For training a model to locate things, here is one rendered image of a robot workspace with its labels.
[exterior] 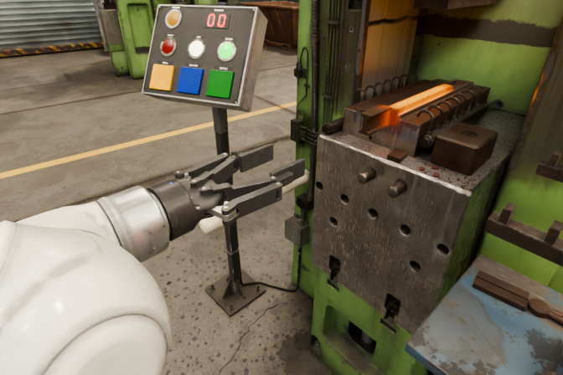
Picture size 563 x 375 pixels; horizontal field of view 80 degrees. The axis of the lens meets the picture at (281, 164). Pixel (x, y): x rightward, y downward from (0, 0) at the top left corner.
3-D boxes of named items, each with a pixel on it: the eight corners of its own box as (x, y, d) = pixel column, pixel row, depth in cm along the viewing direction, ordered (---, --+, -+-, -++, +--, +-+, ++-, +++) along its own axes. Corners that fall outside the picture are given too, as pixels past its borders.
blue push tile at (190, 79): (197, 94, 96) (202, 68, 96) (175, 91, 99) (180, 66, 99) (201, 95, 98) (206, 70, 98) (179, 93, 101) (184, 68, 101)
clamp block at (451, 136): (470, 177, 68) (478, 147, 65) (429, 162, 73) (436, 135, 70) (491, 158, 75) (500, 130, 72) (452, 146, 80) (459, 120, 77)
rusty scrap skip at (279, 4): (291, 54, 664) (291, 7, 624) (241, 42, 797) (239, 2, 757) (334, 48, 728) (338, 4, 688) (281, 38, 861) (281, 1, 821)
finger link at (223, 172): (198, 208, 48) (191, 205, 49) (240, 172, 57) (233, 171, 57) (195, 184, 46) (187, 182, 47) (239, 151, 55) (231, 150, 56)
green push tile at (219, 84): (228, 98, 93) (233, 71, 93) (205, 95, 95) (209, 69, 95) (231, 99, 95) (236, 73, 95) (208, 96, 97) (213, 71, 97)
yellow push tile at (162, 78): (169, 90, 100) (173, 65, 99) (148, 88, 102) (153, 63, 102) (172, 92, 101) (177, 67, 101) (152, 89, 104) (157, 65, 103)
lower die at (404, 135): (413, 156, 76) (420, 121, 71) (342, 131, 88) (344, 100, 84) (482, 113, 101) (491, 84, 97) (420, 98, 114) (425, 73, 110)
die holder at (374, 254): (422, 344, 84) (470, 193, 63) (309, 262, 108) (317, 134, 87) (499, 240, 118) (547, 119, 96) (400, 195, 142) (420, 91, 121)
